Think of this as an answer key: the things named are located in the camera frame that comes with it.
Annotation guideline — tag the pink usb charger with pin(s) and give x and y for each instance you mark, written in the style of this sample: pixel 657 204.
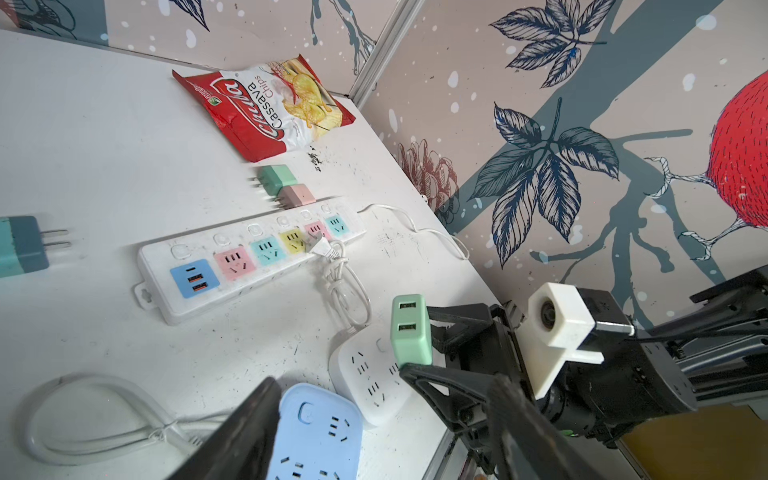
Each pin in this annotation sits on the pink usb charger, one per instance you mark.
pixel 294 196

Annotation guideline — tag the white long power strip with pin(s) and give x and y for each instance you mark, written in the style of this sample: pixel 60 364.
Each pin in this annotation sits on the white long power strip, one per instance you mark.
pixel 189 274

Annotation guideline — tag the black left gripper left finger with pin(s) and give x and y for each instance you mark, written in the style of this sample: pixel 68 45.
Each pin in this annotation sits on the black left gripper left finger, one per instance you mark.
pixel 242 447

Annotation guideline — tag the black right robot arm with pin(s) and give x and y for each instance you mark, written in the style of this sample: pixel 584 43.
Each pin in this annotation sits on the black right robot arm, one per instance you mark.
pixel 721 346

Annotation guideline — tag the red cassava chips bag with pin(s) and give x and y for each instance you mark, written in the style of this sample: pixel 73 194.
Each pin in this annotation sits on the red cassava chips bag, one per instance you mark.
pixel 268 109

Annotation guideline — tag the teal usb charger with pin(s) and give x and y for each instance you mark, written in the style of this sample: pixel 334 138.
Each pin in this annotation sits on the teal usb charger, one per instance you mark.
pixel 23 249

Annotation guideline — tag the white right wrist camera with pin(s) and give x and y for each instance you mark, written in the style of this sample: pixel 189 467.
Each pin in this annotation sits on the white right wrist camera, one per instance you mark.
pixel 565 323

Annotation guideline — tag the white square power socket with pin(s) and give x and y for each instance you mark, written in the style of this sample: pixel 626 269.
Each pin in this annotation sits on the white square power socket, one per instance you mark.
pixel 363 369

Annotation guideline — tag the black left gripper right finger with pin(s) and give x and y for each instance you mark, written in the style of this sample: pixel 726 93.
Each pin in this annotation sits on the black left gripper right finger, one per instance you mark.
pixel 519 432

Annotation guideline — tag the light green usb charger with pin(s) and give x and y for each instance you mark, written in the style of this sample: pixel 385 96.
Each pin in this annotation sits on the light green usb charger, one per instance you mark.
pixel 410 332

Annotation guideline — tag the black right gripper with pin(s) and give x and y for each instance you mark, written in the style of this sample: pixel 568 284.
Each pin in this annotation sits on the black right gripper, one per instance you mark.
pixel 638 381

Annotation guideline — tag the blue square power socket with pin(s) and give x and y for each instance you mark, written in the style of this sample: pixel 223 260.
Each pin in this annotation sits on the blue square power socket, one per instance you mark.
pixel 319 436

